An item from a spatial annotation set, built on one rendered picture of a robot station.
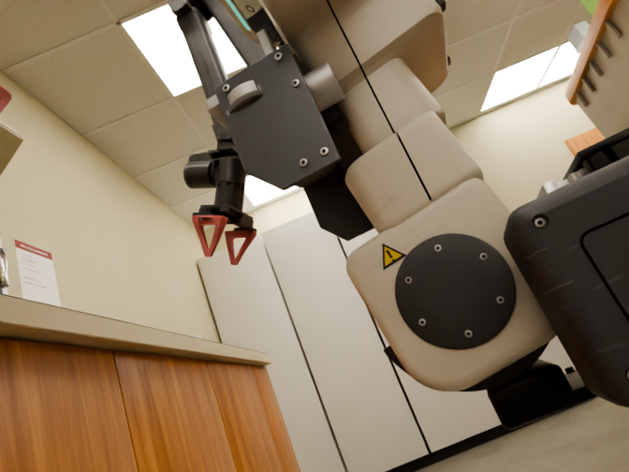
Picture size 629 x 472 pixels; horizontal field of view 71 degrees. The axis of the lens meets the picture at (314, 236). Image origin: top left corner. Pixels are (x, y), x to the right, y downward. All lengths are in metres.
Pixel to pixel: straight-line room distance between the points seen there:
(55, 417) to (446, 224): 0.57
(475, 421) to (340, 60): 3.35
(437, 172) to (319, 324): 3.30
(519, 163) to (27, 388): 4.47
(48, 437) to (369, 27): 0.65
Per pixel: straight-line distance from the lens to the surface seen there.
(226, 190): 0.89
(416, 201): 0.44
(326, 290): 3.74
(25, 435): 0.69
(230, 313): 3.88
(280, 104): 0.50
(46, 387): 0.74
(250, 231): 0.93
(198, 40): 1.10
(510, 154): 4.78
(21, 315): 0.69
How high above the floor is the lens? 0.68
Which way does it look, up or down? 20 degrees up
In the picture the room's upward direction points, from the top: 22 degrees counter-clockwise
